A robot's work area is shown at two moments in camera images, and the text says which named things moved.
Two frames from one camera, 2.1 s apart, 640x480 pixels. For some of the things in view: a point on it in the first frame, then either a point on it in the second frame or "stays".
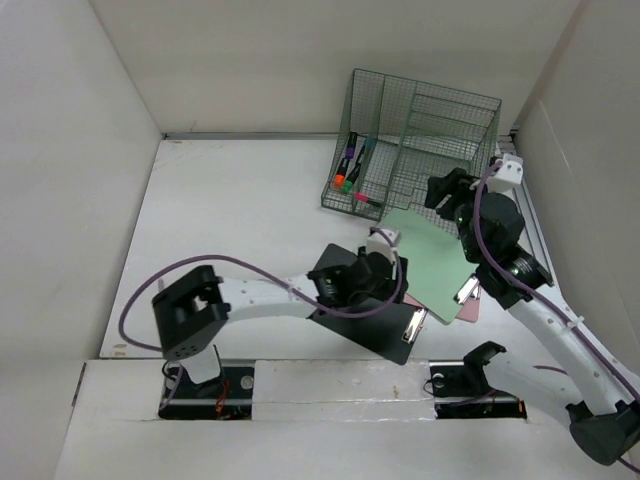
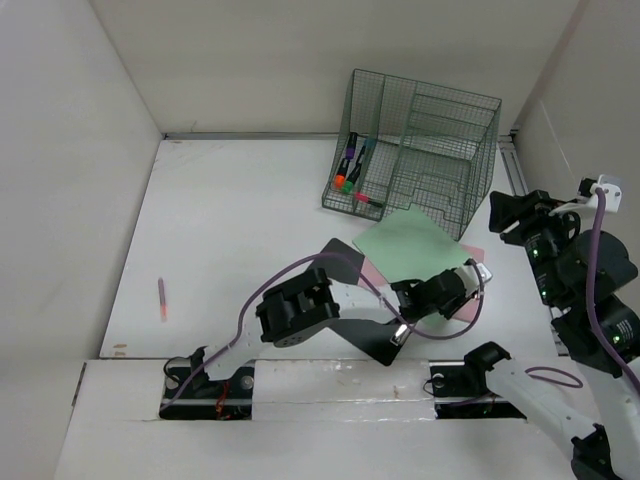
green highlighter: x=351 y=179 stays
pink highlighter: x=358 y=196 stays
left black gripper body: x=385 y=292 → x=430 y=309
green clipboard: x=434 y=262 stays
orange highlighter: x=339 y=178 stays
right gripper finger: x=438 y=188 → x=507 y=210
